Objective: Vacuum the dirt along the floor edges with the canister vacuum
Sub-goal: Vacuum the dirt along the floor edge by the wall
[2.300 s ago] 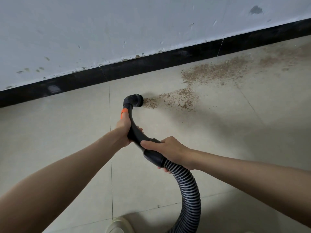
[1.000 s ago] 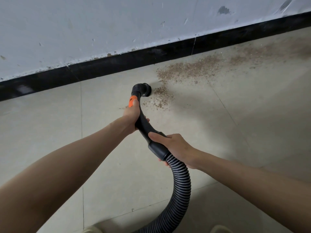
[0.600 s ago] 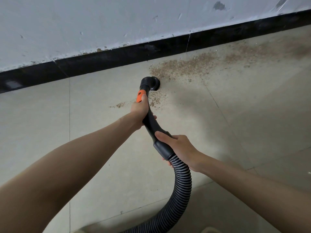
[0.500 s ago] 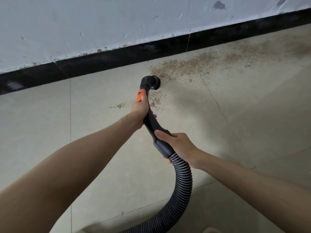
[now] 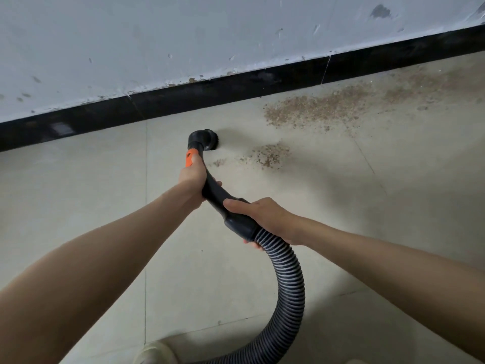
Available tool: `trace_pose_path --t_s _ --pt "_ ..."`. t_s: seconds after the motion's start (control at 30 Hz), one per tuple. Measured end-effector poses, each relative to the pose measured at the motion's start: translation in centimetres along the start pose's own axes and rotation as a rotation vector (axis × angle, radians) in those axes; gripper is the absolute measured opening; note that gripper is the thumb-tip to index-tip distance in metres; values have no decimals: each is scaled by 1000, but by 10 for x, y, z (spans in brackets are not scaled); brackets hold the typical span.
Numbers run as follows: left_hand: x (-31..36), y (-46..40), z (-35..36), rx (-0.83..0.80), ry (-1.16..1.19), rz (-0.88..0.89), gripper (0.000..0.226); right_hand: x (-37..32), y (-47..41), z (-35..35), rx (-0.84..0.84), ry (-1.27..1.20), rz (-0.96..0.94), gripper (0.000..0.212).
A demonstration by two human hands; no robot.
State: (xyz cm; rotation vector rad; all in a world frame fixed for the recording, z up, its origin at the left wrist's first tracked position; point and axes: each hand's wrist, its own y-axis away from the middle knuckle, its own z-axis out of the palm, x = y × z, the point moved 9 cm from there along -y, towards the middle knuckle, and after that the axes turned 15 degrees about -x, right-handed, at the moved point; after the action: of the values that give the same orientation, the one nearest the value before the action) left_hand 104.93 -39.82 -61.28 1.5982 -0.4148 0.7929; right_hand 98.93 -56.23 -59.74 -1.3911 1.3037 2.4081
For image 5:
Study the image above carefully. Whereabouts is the person's right forearm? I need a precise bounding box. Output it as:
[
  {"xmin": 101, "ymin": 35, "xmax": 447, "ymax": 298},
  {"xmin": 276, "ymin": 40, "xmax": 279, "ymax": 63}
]
[{"xmin": 297, "ymin": 219, "xmax": 485, "ymax": 361}]

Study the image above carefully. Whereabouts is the person's right hand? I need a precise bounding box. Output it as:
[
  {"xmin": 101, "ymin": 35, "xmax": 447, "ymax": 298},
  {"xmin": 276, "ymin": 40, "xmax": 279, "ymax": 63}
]
[{"xmin": 223, "ymin": 197, "xmax": 308, "ymax": 251}]

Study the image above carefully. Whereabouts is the grey shoe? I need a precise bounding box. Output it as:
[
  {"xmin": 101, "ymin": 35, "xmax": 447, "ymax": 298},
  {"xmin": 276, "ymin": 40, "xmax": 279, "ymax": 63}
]
[{"xmin": 132, "ymin": 342, "xmax": 181, "ymax": 364}]

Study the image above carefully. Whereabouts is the person's left hand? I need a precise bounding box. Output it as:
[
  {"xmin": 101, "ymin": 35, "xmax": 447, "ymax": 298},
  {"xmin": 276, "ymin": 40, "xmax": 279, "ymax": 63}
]
[{"xmin": 178, "ymin": 150, "xmax": 224, "ymax": 211}]

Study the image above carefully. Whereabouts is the person's left forearm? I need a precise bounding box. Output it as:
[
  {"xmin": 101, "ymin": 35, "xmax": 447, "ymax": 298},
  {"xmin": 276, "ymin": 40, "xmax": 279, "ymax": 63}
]
[{"xmin": 0, "ymin": 189, "xmax": 200, "ymax": 364}]

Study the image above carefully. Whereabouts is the brown sawdust dirt patch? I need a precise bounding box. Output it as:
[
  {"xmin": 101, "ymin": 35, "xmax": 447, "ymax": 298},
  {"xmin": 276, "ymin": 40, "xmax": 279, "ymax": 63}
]
[{"xmin": 212, "ymin": 68, "xmax": 485, "ymax": 171}]

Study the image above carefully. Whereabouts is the black vacuum hose with handle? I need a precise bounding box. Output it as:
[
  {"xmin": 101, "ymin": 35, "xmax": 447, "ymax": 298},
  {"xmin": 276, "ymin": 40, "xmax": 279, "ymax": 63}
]
[{"xmin": 185, "ymin": 128, "xmax": 306, "ymax": 364}]

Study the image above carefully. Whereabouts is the tiled floor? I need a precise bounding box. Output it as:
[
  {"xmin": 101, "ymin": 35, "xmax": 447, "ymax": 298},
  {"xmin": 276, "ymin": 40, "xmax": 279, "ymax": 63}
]
[{"xmin": 0, "ymin": 51, "xmax": 485, "ymax": 364}]

